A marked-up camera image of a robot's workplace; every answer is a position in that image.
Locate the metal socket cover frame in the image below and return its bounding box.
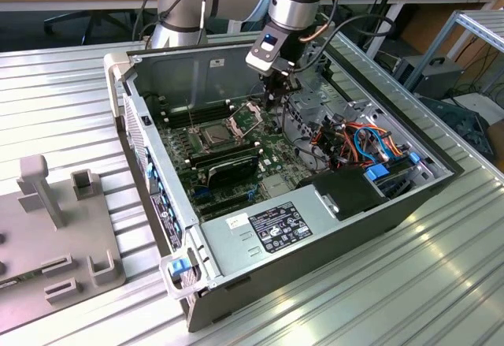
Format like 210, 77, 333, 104
228, 101, 265, 140

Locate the silver CPU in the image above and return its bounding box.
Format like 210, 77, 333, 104
198, 123, 233, 146

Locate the metal drive cage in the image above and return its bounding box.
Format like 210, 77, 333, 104
281, 38, 381, 158

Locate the black office chair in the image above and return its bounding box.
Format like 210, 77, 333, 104
332, 5, 354, 22

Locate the black RAM slot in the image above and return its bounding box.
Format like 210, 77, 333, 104
167, 105, 235, 128
188, 147, 264, 169
184, 140, 263, 164
161, 100, 232, 121

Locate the green motherboard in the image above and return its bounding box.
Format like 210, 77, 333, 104
155, 93, 316, 221

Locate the black graphics card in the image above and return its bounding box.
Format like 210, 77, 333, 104
204, 155, 261, 189

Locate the grey equipment box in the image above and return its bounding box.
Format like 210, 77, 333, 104
393, 56, 466, 101

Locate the blue disk carrier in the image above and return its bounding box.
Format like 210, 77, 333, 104
364, 166, 391, 184

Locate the black plastic shroud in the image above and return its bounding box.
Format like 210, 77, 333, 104
297, 166, 391, 221

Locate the silver power supply unit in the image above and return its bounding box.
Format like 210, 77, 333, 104
198, 185, 346, 278

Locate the open grey PC case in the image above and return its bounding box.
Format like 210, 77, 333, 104
102, 32, 465, 333

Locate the blue case latch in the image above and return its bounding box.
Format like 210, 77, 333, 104
167, 258, 188, 277

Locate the grey parts rack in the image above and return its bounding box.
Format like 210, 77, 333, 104
0, 154, 128, 311

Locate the green RAM stick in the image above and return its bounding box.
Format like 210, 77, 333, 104
0, 270, 44, 290

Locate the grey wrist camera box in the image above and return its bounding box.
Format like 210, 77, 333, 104
244, 30, 291, 78

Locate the orange wire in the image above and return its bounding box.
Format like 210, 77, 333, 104
336, 123, 405, 160

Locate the blue data wire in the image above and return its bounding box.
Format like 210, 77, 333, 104
352, 124, 397, 162

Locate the aluminium shelf frame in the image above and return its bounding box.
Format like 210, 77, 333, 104
403, 9, 504, 95

